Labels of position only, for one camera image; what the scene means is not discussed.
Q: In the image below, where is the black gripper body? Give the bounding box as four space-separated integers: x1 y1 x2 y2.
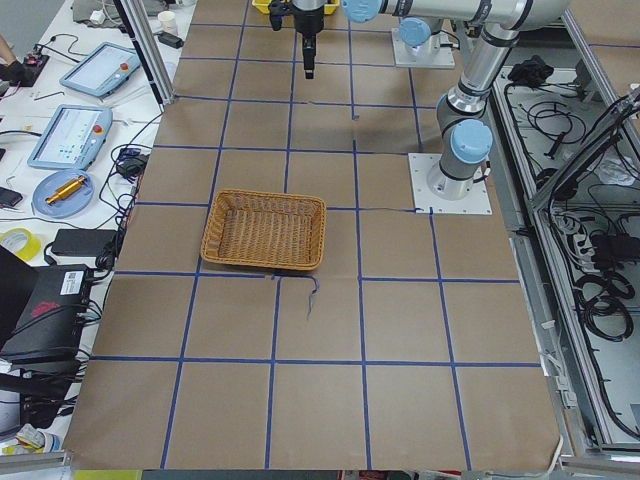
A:
268 0 325 35

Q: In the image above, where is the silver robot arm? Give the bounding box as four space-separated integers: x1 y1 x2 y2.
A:
399 17 444 48
341 0 569 201

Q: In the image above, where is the yellow tape roll on desk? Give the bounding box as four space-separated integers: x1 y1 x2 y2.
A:
1 228 41 262

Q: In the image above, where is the yellow plastic basket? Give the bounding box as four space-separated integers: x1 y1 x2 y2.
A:
251 0 341 16

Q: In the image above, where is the white paper cup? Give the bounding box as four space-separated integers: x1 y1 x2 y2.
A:
157 10 179 36

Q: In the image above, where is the brown wicker basket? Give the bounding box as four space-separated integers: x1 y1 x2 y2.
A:
200 189 327 271

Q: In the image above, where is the teach pendant far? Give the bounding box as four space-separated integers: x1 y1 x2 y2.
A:
59 42 141 98

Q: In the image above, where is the teach pendant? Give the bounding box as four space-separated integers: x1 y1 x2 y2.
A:
27 104 113 170
59 42 141 98

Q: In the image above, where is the teach pendant near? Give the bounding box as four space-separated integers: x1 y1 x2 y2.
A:
27 104 113 170

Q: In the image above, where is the blue plate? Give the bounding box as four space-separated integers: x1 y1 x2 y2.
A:
31 169 95 219

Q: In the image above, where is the gold metal cylinder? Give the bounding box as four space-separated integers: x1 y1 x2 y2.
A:
45 175 88 205

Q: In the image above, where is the black power adapter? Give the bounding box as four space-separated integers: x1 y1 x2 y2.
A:
51 229 116 257

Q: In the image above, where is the black computer box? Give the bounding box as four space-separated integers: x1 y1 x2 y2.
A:
1 248 93 364

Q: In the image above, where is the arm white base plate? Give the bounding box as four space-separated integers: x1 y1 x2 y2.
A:
391 28 455 70
408 153 492 215

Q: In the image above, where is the aluminium frame post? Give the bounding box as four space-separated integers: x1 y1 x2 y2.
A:
114 0 175 106

